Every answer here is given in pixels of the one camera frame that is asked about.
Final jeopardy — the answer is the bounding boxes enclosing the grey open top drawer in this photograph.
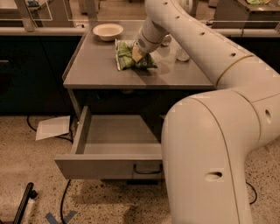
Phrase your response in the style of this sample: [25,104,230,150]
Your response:
[54,107,164,180]

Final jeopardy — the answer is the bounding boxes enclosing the green jalapeno chip bag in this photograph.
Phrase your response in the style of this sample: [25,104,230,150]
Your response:
[115,39,158,71]

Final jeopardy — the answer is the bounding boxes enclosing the black cable floor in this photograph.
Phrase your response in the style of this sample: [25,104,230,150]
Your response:
[26,115,74,224]
[245,182,258,206]

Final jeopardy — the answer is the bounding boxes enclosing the black drawer handle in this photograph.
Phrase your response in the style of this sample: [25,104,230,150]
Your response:
[133,164,163,175]

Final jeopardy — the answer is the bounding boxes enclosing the white paper sheet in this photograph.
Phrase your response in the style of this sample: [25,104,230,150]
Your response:
[36,115,70,141]

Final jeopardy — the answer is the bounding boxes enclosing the metal rail left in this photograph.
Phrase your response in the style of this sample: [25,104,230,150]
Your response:
[0,27,87,36]

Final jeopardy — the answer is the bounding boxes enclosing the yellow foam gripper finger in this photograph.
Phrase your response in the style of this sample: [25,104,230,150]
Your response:
[132,45,144,63]

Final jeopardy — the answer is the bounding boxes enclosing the metal rail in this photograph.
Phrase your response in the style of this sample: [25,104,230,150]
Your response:
[0,27,87,36]
[215,29,280,38]

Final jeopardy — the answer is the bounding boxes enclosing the dark background table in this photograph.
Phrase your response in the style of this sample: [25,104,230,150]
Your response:
[212,0,280,29]

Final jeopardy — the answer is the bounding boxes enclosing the white paper bowl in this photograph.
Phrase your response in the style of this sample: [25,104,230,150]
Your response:
[93,24,123,41]

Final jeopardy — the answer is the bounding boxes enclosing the blue silver soda can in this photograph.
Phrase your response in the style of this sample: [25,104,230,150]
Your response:
[161,34,172,46]

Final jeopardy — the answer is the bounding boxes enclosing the black cable left floor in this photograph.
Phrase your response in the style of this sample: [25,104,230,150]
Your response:
[26,115,74,224]

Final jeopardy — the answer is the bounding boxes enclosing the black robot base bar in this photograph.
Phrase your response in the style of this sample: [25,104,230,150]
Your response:
[12,182,38,224]

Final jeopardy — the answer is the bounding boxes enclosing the black cable right floor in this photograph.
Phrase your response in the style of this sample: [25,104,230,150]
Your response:
[245,182,258,206]

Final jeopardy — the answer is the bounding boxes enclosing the blue tape cross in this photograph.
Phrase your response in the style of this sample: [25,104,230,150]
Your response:
[45,210,78,224]

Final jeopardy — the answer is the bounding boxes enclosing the metal rail right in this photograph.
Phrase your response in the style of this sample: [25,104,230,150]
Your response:
[215,29,280,38]

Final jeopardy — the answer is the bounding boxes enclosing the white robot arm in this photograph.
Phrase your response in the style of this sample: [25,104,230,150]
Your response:
[133,0,280,224]

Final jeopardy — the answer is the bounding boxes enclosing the grey cabinet counter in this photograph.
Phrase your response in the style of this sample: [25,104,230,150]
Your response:
[63,30,214,116]

